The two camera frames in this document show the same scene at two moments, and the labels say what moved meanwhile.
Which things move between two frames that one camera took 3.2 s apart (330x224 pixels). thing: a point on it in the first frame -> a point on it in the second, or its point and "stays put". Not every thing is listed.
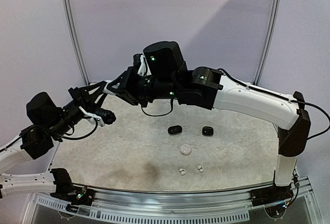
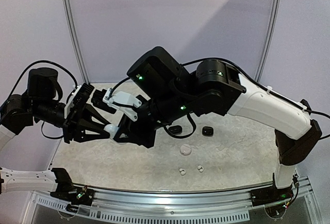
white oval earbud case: (106, 91) -> (112, 129)
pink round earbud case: (185, 149) stays put
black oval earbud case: (175, 130) stays put
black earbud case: (208, 131) stays put
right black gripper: (130, 85) -> (144, 127)
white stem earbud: (200, 168) stays put
